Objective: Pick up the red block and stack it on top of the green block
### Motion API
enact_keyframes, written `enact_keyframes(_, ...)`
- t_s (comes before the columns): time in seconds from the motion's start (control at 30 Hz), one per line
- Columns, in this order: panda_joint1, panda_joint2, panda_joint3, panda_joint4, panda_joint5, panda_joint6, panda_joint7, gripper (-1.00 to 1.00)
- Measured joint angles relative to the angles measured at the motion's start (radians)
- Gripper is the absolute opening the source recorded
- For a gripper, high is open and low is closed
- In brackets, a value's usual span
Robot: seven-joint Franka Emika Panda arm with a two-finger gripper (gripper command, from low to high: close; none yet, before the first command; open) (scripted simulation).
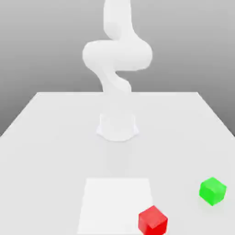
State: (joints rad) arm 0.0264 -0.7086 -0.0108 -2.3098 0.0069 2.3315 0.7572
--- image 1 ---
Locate small red cube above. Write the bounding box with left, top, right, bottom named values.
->
left=138, top=205, right=168, bottom=235

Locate small green cube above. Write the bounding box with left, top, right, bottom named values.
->
left=199, top=176, right=228, bottom=207

